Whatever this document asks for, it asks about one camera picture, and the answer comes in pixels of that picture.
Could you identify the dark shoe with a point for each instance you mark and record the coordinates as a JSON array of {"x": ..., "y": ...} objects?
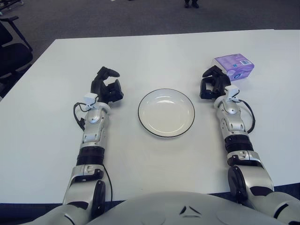
[
  {"x": 186, "y": 3},
  {"x": 195, "y": 3}
]

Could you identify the grey robot torso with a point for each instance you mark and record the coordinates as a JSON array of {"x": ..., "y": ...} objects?
[{"x": 164, "y": 208}]

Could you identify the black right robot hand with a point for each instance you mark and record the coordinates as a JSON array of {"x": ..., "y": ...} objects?
[{"x": 219, "y": 85}]

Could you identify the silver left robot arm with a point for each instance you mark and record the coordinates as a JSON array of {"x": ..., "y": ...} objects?
[{"x": 93, "y": 122}]

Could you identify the black office chair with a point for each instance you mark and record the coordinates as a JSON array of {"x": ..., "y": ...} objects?
[{"x": 11, "y": 54}]

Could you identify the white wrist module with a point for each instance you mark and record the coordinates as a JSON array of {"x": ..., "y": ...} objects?
[
  {"x": 232, "y": 91},
  {"x": 90, "y": 98}
]

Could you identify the purple tissue paper pack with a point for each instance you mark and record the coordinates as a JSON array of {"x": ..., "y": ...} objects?
[{"x": 234, "y": 64}]

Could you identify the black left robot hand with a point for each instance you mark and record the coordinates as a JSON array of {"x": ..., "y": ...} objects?
[{"x": 99, "y": 87}]

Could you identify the white plate black rim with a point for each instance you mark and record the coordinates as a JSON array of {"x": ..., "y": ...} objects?
[{"x": 166, "y": 113}]

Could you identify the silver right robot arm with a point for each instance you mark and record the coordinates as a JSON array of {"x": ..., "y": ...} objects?
[{"x": 232, "y": 122}]

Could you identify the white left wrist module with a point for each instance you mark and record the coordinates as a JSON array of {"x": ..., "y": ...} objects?
[{"x": 90, "y": 98}]

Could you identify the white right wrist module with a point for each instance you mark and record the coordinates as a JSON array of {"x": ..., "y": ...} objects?
[{"x": 232, "y": 91}]

